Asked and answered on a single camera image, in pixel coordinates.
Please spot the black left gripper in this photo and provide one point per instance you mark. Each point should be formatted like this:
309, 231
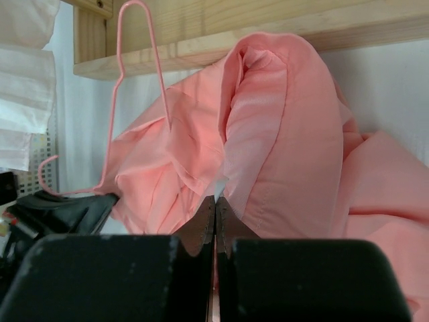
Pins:
30, 218

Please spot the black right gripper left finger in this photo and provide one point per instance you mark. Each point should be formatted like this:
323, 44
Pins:
195, 259

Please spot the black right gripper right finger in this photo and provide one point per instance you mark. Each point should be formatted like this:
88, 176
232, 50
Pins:
228, 228

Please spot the pink skirt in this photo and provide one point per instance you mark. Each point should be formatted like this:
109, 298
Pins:
270, 120

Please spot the pink wire hanger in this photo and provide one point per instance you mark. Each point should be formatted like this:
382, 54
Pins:
121, 66

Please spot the white garment on hanger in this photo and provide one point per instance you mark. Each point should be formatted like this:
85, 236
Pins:
28, 77

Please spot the white plastic basket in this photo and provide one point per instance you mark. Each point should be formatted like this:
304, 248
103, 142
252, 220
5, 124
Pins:
42, 147

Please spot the wooden clothes rack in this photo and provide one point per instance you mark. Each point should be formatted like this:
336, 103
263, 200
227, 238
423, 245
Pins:
193, 34

